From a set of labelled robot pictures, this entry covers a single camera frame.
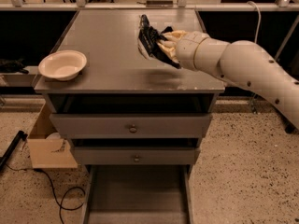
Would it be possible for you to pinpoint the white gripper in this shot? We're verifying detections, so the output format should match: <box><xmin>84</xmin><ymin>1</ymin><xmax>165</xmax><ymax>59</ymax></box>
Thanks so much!
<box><xmin>158</xmin><ymin>30</ymin><xmax>229</xmax><ymax>77</ymax></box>

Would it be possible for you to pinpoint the blue chip bag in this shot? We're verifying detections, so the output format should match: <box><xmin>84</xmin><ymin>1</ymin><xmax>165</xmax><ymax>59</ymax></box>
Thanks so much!
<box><xmin>137</xmin><ymin>14</ymin><xmax>180</xmax><ymax>69</ymax></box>

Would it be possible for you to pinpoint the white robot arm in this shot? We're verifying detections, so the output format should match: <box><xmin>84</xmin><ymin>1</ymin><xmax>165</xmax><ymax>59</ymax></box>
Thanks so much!
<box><xmin>158</xmin><ymin>31</ymin><xmax>299</xmax><ymax>128</ymax></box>

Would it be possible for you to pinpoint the grey drawer cabinet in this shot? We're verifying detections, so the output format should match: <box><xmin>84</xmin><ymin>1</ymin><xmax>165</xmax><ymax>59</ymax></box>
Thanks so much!
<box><xmin>33</xmin><ymin>8</ymin><xmax>226</xmax><ymax>173</ymax></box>

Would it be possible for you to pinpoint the top grey drawer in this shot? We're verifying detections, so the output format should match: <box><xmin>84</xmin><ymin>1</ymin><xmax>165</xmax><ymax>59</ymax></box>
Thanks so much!
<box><xmin>50</xmin><ymin>114</ymin><xmax>211</xmax><ymax>139</ymax></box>

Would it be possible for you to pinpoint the grey drawer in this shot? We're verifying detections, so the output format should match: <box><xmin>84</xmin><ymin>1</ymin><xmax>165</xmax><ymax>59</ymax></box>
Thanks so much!
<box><xmin>72</xmin><ymin>138</ymin><xmax>200</xmax><ymax>165</ymax></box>
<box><xmin>50</xmin><ymin>114</ymin><xmax>211</xmax><ymax>139</ymax></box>
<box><xmin>80</xmin><ymin>165</ymin><xmax>194</xmax><ymax>224</ymax></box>

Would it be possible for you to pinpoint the middle grey drawer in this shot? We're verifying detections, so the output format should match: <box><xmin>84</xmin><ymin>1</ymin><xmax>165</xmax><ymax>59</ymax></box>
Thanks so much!
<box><xmin>72</xmin><ymin>138</ymin><xmax>200</xmax><ymax>165</ymax></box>

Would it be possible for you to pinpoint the bottom grey drawer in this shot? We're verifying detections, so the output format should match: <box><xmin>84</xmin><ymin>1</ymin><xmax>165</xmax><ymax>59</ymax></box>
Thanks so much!
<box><xmin>80</xmin><ymin>165</ymin><xmax>194</xmax><ymax>224</ymax></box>

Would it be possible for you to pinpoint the white bowl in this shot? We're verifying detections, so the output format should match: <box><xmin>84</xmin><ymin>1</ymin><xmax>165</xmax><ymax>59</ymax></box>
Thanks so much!
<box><xmin>38</xmin><ymin>50</ymin><xmax>87</xmax><ymax>81</ymax></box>

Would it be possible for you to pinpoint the cardboard box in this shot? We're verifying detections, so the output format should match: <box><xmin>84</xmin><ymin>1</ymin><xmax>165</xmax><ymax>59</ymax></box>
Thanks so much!
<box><xmin>27</xmin><ymin>105</ymin><xmax>78</xmax><ymax>169</ymax></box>

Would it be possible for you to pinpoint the black bar on floor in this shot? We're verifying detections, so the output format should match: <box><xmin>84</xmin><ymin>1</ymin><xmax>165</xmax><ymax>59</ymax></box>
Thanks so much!
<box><xmin>0</xmin><ymin>131</ymin><xmax>27</xmax><ymax>171</ymax></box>

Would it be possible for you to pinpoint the white hanging cable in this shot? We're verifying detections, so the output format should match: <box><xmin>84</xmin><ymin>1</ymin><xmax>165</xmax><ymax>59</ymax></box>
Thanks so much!
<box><xmin>248</xmin><ymin>0</ymin><xmax>263</xmax><ymax>45</ymax></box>

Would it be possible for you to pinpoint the black cloth on rail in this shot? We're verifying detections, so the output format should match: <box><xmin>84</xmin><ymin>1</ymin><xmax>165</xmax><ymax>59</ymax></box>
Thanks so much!
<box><xmin>0</xmin><ymin>59</ymin><xmax>29</xmax><ymax>74</ymax></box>

